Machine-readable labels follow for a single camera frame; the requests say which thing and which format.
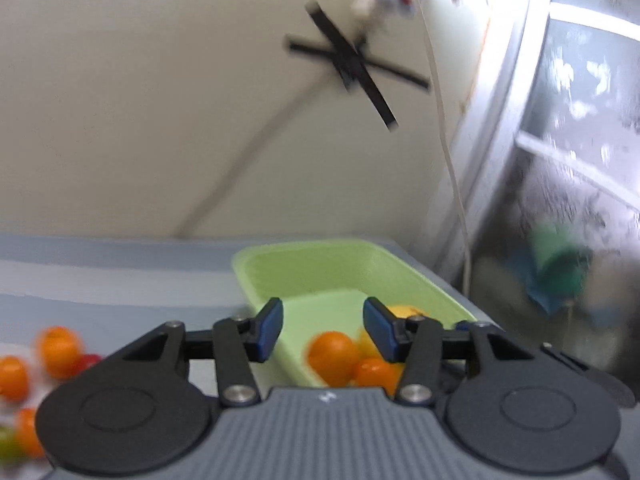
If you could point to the striped blue bed sheet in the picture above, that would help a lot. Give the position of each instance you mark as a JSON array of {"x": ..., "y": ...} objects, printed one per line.
[{"x": 111, "y": 292}]

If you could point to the yellow lemon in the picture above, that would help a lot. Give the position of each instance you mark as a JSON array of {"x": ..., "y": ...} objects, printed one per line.
[{"x": 384, "y": 331}]

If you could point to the red tomato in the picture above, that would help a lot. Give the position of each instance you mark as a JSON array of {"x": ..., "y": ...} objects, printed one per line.
[{"x": 84, "y": 363}]

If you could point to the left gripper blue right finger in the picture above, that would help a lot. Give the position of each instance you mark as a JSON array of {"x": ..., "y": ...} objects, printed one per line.
[{"x": 416, "y": 338}]

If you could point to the orange mandarin in basket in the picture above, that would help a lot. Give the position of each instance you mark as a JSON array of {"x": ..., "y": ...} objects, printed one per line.
[{"x": 375, "y": 372}]

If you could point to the green tomato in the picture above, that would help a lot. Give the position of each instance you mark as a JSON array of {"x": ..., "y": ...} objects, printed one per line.
[{"x": 10, "y": 450}]

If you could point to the frosted glass door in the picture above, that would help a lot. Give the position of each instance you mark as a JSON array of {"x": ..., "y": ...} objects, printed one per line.
[{"x": 552, "y": 135}]

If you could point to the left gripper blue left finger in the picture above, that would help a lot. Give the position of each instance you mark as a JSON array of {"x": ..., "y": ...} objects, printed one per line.
[{"x": 249, "y": 339}]

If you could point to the green object behind glass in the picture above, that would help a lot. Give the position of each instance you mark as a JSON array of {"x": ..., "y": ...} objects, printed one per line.
[{"x": 552, "y": 264}]

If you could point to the black tape cross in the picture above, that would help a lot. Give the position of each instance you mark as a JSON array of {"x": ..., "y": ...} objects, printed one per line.
[{"x": 352, "y": 64}]

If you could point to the orange mandarin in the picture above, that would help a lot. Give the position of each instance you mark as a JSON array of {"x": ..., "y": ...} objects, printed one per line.
[
  {"x": 14, "y": 379},
  {"x": 333, "y": 356},
  {"x": 375, "y": 372},
  {"x": 60, "y": 351},
  {"x": 26, "y": 435}
]

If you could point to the light green plastic basket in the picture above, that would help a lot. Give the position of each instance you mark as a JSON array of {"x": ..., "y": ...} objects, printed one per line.
[{"x": 323, "y": 285}]

